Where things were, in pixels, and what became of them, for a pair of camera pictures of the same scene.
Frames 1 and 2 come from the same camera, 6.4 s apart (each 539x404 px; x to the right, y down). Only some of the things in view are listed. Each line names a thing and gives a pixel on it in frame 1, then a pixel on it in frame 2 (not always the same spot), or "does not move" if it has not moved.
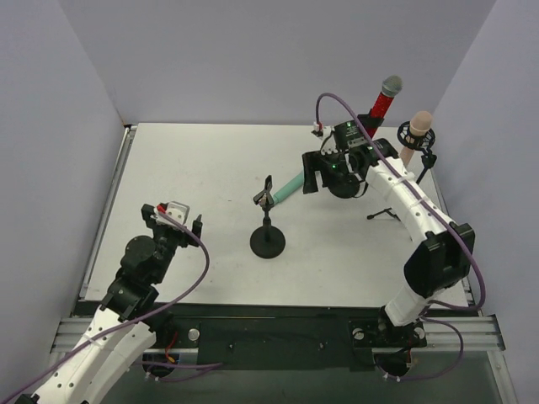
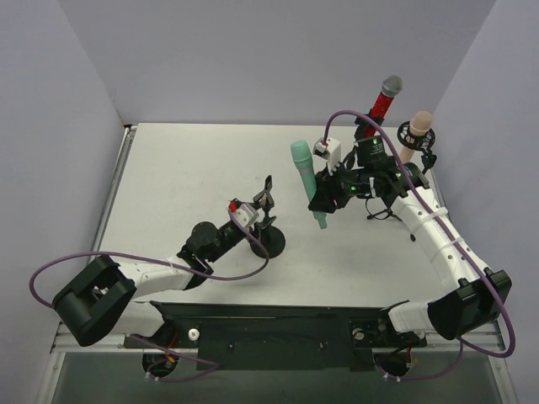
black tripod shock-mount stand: x=423 y=143 does not move
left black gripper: x=185 y=236 -> x=259 y=219
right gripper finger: x=312 y=162 -> x=322 y=202
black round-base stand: x=267 y=241 does not move
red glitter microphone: x=391 y=87 does not move
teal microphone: x=296 y=183 -> x=302 y=156
